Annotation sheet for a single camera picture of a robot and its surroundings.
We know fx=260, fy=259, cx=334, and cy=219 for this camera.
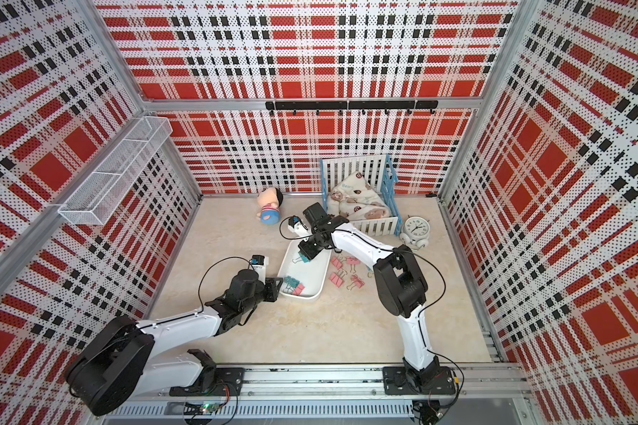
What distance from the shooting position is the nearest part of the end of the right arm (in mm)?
692

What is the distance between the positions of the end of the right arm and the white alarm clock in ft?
1.25

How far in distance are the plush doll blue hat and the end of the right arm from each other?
29 cm

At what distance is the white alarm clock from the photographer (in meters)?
1.03

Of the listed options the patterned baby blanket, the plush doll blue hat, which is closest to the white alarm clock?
the patterned baby blanket

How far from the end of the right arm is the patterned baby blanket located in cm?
31

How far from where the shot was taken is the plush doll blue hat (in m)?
1.08

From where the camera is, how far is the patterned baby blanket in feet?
3.62
